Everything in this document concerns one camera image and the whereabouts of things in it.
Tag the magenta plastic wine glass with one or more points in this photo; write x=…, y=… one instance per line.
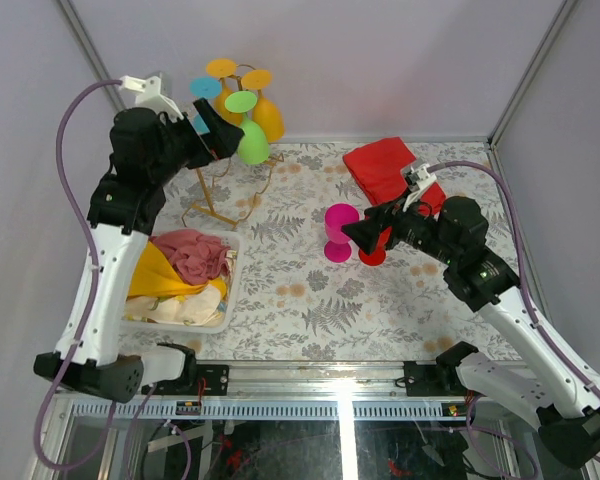
x=337, y=248

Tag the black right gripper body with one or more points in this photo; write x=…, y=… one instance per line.
x=418, y=231

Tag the green plastic wine glass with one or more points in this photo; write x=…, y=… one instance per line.
x=253, y=148

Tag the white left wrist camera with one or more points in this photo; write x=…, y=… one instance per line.
x=153, y=93

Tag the grey cable duct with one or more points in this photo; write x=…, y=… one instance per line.
x=291, y=410

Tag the yellow cloth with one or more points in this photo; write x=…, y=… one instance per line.
x=155, y=277

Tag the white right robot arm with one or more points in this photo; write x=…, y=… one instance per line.
x=562, y=401

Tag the pink crumpled cloth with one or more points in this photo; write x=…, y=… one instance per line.
x=196, y=257

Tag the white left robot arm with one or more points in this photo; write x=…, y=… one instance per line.
x=148, y=150

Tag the red plastic wine glass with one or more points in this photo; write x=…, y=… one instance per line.
x=378, y=256

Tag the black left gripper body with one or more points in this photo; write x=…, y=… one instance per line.
x=182, y=148

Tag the red folded cloth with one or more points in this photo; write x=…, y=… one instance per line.
x=376, y=168

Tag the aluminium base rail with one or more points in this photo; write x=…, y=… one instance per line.
x=305, y=380

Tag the white plastic basket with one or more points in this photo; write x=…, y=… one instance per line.
x=236, y=261

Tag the gold wire wine glass rack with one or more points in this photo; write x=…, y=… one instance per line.
x=206, y=205

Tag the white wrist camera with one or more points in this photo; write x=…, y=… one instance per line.
x=153, y=93
x=418, y=180

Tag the cream cloth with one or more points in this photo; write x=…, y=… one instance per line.
x=204, y=309

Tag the teal plastic wine glass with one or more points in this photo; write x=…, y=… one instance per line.
x=208, y=88

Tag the orange plastic wine glass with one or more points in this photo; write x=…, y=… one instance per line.
x=222, y=69
x=265, y=113

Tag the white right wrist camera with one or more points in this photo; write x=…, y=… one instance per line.
x=418, y=180

